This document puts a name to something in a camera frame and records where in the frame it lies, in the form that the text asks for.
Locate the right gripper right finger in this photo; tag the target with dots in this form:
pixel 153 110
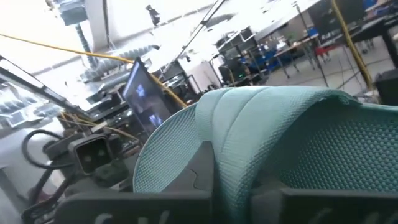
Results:
pixel 311 208

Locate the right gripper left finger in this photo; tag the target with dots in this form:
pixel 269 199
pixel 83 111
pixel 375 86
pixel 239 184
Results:
pixel 140 208

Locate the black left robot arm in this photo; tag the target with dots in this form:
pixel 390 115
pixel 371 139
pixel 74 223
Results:
pixel 37 211

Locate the black computer monitor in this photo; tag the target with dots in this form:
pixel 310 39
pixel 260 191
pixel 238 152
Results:
pixel 146 99

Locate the black bin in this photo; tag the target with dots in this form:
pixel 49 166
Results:
pixel 387 87

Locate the black equipment rack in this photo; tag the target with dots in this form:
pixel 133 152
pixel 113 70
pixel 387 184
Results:
pixel 239 53

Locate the black work table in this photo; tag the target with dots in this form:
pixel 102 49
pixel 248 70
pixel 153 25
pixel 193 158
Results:
pixel 373 28

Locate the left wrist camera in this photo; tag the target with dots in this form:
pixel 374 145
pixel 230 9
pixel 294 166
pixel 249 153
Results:
pixel 91 154

